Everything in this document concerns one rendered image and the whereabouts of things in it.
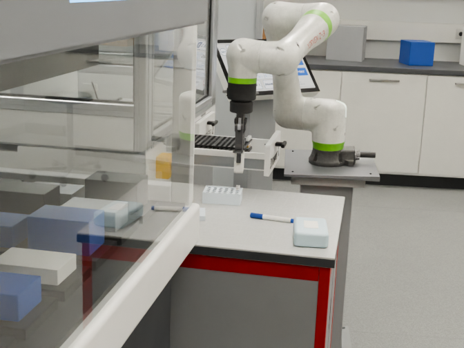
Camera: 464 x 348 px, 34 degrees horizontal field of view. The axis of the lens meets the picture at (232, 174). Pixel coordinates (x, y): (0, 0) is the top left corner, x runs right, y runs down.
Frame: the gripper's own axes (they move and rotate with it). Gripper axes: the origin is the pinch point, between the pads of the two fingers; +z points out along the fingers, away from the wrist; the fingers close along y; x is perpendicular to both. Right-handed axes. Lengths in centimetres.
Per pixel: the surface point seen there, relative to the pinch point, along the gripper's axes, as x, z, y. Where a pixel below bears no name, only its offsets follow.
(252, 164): 3.7, 3.6, -12.0
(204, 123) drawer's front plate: -19, -2, -52
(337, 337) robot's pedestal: 39, 81, -43
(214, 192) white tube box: -7.1, 9.2, 7.0
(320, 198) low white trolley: 27.6, 12.9, -7.5
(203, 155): -13.6, 1.8, -13.6
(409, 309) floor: 76, 89, -94
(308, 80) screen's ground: 22, -12, -128
